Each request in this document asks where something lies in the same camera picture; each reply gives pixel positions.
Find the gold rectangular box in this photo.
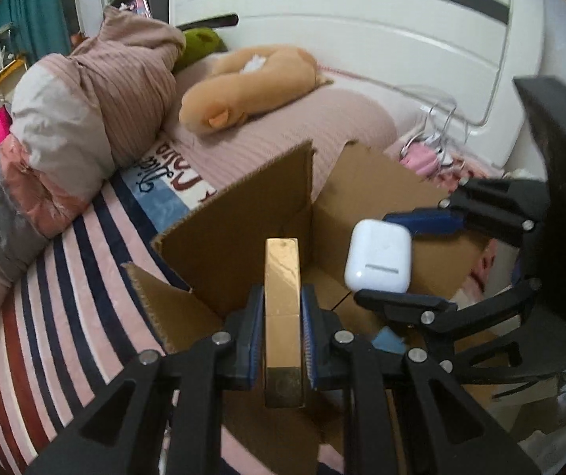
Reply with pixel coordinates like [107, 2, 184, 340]
[264, 237, 306, 409]

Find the pink knitted blanket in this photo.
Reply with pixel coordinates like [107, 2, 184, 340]
[166, 53, 398, 199]

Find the white earbuds case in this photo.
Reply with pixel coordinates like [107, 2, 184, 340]
[344, 218, 413, 294]

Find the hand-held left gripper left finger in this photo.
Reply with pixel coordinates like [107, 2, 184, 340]
[25, 283, 265, 475]

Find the green plush toy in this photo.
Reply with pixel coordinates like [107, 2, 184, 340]
[173, 27, 227, 72]

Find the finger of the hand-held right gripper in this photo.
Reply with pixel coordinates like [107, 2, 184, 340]
[383, 177, 550, 250]
[353, 277, 562, 401]

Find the orange plush toy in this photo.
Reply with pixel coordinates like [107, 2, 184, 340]
[179, 46, 334, 138]

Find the pink garment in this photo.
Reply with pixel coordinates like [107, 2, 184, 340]
[386, 141, 504, 181]

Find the pink and grey quilt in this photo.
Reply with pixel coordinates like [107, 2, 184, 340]
[0, 6, 187, 357]

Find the striped blanket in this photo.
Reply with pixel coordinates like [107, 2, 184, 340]
[0, 173, 229, 475]

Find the printed blue and white cloth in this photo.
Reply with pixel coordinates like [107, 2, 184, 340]
[118, 131, 220, 226]

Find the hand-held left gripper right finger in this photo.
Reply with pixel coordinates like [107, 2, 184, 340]
[301, 283, 542, 475]

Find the light blue item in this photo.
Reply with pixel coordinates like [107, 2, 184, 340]
[372, 327, 408, 356]

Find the teal curtain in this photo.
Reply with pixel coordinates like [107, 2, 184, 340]
[0, 0, 73, 110]

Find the brown cardboard box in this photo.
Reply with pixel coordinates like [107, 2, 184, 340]
[123, 139, 561, 475]

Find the white clothes hanger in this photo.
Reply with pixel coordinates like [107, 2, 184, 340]
[398, 103, 444, 160]
[431, 106, 473, 162]

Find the white bed headboard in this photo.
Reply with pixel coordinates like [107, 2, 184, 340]
[168, 0, 545, 171]

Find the white thin cable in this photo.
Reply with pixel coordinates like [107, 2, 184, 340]
[318, 0, 514, 127]

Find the yellow frame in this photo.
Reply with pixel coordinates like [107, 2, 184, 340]
[0, 58, 29, 120]

